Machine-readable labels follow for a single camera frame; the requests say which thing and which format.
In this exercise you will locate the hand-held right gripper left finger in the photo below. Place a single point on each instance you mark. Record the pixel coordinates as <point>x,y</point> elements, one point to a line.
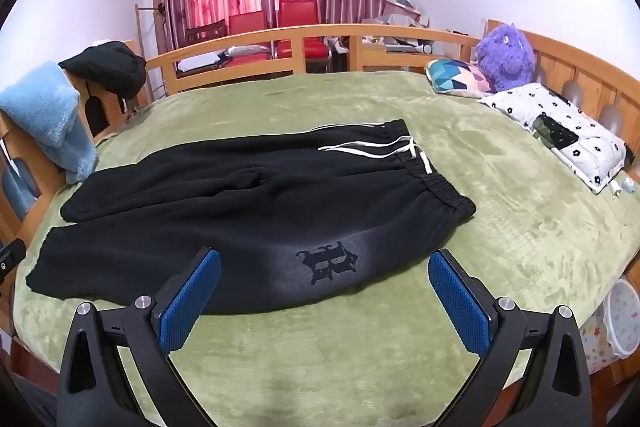
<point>192,302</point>

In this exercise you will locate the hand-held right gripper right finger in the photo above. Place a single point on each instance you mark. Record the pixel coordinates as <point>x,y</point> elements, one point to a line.
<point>460,307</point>

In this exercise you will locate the black pants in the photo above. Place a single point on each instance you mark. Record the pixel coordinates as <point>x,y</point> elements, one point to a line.
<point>225,207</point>

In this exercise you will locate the green bed blanket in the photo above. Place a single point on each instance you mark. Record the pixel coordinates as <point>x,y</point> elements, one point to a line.
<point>500,232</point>

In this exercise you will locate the star-print storage box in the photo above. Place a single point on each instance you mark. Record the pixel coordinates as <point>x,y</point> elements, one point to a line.
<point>597,347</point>

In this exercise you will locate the light blue fluffy cloth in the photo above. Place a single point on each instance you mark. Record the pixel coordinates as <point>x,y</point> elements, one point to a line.
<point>45,107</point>

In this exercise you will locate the white plastic basin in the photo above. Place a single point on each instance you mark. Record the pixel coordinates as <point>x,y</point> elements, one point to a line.
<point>622,317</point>

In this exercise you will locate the white flower-print pillow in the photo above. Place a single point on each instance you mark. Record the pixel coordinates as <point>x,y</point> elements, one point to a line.
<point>575,132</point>

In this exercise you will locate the black garment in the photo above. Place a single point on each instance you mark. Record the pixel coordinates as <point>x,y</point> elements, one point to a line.
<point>107,64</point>

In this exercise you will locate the geometric patterned pillow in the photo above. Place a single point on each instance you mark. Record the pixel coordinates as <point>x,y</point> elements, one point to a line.
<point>457,77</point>

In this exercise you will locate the purple plush toy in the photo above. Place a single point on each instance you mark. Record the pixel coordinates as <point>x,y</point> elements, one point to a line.
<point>505,57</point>

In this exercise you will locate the wooden coat rack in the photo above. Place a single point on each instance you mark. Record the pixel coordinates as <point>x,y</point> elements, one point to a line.
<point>139,27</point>

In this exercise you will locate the dark wooden chair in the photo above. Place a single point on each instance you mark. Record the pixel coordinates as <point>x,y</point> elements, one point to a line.
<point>205,32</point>

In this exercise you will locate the red chair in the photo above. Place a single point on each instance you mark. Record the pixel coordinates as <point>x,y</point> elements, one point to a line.
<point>298,14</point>
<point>247,24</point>

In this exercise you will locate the pile of cardboard and papers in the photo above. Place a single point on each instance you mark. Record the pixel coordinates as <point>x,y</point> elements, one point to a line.
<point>400,19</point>

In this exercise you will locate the wooden bed frame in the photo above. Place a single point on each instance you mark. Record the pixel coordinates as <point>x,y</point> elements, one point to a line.
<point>300,38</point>

